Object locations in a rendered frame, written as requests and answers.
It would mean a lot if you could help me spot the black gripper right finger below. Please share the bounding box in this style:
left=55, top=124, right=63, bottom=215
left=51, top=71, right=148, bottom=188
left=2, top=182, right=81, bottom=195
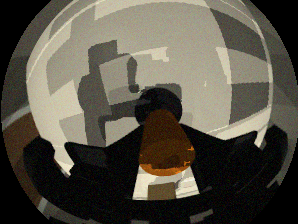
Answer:
left=178, top=123, right=258, bottom=193

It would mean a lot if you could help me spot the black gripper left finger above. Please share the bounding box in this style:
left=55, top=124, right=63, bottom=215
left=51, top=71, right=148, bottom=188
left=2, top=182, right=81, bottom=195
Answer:
left=64, top=124, right=144, bottom=198

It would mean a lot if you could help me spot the orange tapered knob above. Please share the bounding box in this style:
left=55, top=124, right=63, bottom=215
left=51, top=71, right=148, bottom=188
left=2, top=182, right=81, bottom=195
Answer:
left=138, top=109, right=196, bottom=176

